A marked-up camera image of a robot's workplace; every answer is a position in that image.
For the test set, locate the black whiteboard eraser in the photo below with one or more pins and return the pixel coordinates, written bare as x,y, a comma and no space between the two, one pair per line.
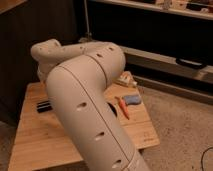
43,106

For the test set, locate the orange marker pen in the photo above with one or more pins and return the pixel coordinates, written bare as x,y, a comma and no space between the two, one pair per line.
123,107

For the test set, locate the vertical metal pole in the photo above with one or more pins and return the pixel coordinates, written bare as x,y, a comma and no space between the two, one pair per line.
88,32

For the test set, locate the black handle on beam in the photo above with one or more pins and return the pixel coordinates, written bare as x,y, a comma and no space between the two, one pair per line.
190,64

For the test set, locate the wooden shelf with items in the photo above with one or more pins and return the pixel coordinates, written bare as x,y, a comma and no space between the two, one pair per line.
178,7

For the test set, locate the crumpled white packet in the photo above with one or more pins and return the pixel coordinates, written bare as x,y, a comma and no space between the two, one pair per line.
126,80

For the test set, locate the blue sponge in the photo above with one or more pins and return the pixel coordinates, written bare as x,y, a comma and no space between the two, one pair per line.
132,99

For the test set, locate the black round bowl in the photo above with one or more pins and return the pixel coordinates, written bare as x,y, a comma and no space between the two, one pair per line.
113,109

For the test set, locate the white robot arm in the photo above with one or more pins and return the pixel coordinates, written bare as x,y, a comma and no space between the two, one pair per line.
75,78

